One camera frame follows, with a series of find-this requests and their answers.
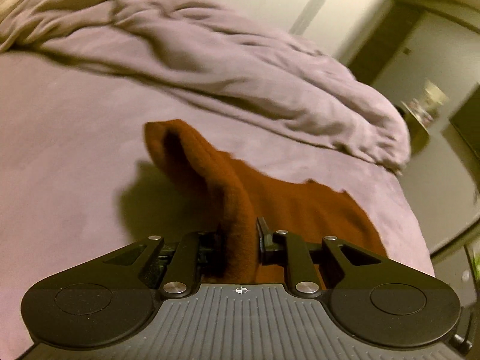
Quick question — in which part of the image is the lilac fleece bed sheet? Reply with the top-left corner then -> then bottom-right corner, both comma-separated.
1,51 -> 434,359

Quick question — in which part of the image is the paper-wrapped flower bouquet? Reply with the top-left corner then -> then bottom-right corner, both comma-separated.
407,79 -> 449,128

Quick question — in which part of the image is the rust brown knit cardigan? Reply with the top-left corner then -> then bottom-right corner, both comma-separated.
144,119 -> 386,284

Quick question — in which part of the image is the crumpled lilac duvet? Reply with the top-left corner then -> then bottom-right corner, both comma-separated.
1,0 -> 411,172

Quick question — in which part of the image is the yellow-legged side table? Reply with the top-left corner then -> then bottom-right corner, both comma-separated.
394,103 -> 431,156

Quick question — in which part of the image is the dark door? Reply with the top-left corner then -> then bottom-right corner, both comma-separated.
348,2 -> 423,85

